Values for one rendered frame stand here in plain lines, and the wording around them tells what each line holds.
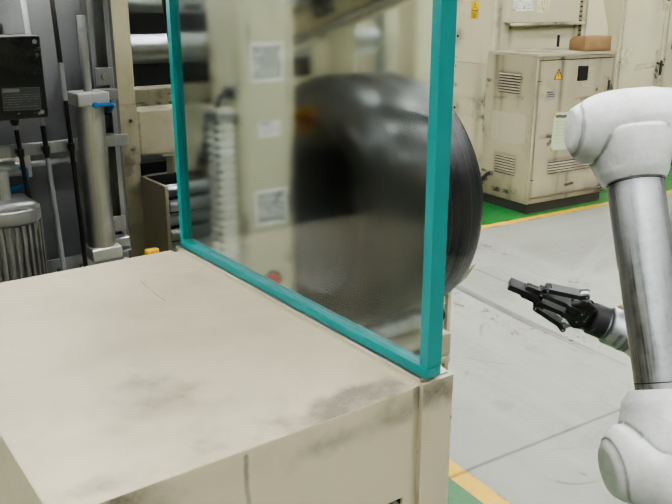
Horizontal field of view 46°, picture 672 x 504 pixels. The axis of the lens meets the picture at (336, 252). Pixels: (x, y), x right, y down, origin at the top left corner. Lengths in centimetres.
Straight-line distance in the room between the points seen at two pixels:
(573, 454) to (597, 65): 419
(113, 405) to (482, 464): 238
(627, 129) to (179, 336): 92
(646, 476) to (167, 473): 96
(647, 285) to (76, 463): 107
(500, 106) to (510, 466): 403
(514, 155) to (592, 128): 501
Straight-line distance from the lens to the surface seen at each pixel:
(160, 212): 199
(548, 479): 301
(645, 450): 144
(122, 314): 97
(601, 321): 187
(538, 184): 651
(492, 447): 315
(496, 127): 663
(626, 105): 153
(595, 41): 681
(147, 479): 65
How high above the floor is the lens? 162
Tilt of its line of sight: 18 degrees down
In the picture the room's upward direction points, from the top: straight up
